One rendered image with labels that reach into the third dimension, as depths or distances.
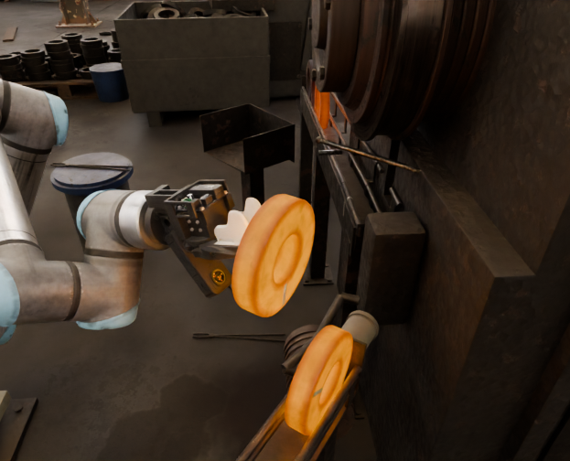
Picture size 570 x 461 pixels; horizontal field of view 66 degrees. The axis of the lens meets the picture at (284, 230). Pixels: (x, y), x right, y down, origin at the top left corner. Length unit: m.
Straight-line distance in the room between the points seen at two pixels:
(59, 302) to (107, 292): 0.07
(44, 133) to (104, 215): 0.49
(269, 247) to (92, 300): 0.32
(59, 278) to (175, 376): 0.97
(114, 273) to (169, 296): 1.17
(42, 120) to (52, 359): 0.93
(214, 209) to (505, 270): 0.40
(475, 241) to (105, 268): 0.56
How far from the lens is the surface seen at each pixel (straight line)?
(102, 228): 0.73
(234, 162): 1.50
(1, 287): 0.68
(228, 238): 0.57
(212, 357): 1.64
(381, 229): 0.82
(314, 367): 0.61
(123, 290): 0.74
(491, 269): 0.66
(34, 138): 1.18
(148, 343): 1.73
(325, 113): 1.64
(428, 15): 0.73
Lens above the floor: 1.25
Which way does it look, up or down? 35 degrees down
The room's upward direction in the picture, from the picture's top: straight up
